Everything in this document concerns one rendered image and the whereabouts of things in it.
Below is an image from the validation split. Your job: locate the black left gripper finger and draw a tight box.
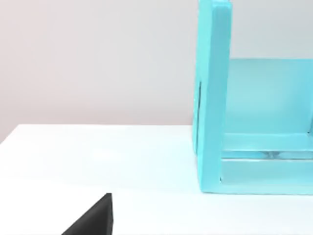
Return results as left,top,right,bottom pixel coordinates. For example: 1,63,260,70
60,192,114,235

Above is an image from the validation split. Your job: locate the light blue rack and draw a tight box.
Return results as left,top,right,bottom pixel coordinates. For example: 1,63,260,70
192,0,313,196

